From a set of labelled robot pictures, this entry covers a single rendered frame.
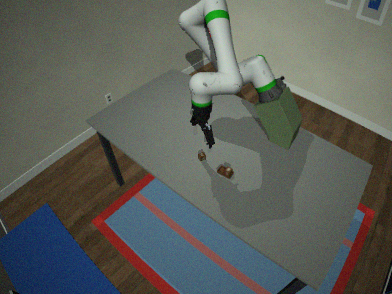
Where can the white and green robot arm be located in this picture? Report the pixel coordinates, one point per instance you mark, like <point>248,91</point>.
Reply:
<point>232,75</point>

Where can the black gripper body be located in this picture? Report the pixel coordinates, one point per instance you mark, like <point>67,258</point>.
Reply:
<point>202,119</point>

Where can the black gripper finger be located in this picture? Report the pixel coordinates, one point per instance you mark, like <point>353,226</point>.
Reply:
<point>194,125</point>
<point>209,136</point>

